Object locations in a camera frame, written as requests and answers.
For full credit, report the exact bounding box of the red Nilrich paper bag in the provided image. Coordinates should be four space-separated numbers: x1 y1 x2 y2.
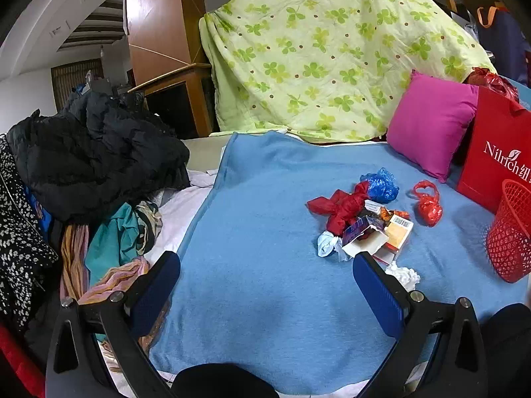
457 86 531 213

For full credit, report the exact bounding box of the red mesh plastic basket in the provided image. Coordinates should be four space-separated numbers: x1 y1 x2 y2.
486 179 531 283

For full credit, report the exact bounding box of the white printed paper packet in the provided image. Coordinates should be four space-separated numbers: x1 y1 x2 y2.
364 199 386 216

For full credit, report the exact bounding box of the green clover pattern quilt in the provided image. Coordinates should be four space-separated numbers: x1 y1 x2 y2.
199 0 491 143

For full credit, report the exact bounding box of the magenta pillow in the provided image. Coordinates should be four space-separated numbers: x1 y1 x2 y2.
386 70 479 182

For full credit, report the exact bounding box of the dark red crumpled plastic bag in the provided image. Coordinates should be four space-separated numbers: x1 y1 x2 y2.
306 181 369 236

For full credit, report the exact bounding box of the blue crumpled plastic bag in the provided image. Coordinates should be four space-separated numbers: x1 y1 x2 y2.
360 167 400 204

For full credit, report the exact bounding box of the blue and silver carton box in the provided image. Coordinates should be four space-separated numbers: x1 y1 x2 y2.
342 216 389 258

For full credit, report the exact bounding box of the teal garment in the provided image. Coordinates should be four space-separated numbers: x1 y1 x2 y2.
85 201 163 287

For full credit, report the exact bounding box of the orange and white small box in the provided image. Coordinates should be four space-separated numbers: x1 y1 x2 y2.
373 215 414 265

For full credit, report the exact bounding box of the white tissue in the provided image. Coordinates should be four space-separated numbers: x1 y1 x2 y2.
384 261 421 292

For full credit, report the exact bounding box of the red knotted plastic bag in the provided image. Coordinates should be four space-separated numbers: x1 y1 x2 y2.
412 180 443 227

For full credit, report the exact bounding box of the orange snack wrapper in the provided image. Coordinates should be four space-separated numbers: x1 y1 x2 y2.
378 206 411 222

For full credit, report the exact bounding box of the navy bag with orange handles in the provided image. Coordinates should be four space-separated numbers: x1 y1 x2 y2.
476 6 530 85

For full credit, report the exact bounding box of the red shiny plastic bag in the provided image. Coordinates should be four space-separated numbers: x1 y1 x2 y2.
465 67 519 103

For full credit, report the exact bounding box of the pink striped cloth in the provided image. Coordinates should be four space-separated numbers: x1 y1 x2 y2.
78 256 150 305

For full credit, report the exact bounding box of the light blue blanket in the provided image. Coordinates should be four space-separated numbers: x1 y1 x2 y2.
147 130 530 396

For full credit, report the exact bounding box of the light blue plastic bag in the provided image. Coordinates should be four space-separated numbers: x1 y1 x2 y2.
317 231 350 261

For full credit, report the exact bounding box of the brown wooden cabinet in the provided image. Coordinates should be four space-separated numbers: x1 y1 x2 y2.
123 0 215 138

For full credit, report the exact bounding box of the black puffy jacket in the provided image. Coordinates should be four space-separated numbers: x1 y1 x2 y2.
6 92 190 224

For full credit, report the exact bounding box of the black white floral garment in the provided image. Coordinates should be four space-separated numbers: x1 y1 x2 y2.
0 135 60 332

